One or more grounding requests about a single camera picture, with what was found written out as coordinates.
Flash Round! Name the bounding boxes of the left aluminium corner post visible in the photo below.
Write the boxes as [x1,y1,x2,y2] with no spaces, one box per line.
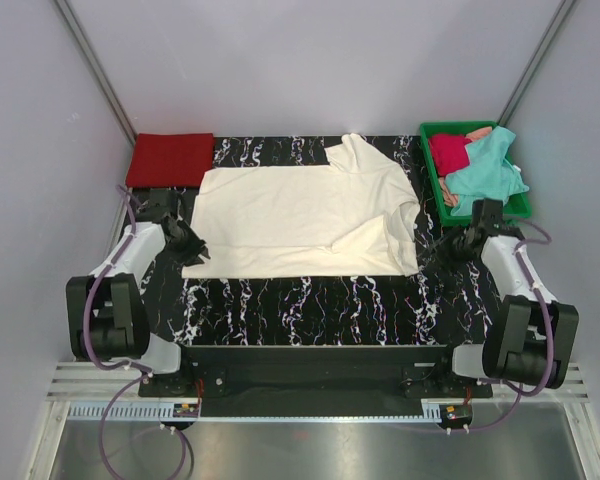
[51,0,137,146]

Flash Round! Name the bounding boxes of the folded red t shirt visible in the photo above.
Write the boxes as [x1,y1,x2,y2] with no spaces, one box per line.
[125,133,215,189]

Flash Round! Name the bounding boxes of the right aluminium corner post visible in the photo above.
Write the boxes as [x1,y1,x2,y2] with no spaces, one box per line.
[497,0,580,127]

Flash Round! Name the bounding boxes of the cream white t shirt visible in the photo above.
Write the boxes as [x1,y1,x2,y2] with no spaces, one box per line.
[182,134,420,279]

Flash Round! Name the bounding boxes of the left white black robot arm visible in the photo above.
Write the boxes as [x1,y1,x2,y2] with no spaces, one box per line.
[65,187,210,396]

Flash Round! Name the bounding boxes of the grey slotted cable duct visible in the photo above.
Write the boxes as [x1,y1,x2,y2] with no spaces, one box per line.
[67,400,473,428]

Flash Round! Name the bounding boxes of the green plastic bin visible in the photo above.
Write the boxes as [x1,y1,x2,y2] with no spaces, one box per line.
[419,120,532,227]

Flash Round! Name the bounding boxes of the teal t shirt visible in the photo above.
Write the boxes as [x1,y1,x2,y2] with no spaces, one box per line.
[445,126,529,217]

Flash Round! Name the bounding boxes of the magenta t shirt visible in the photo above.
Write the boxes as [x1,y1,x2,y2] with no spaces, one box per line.
[428,133,471,177]

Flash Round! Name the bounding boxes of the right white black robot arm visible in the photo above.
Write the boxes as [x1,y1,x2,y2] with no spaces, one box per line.
[423,199,579,397]

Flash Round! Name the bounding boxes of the aluminium corner post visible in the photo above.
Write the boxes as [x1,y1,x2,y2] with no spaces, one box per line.
[497,0,580,127]
[51,0,137,146]

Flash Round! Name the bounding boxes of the salmon pink t shirt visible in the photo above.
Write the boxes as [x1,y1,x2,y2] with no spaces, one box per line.
[438,126,492,207]

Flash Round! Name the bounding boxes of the aluminium rail frame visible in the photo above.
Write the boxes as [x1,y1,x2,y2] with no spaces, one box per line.
[44,362,592,404]

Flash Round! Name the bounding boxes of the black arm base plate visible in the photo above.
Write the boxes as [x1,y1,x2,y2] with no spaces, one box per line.
[139,346,492,410]

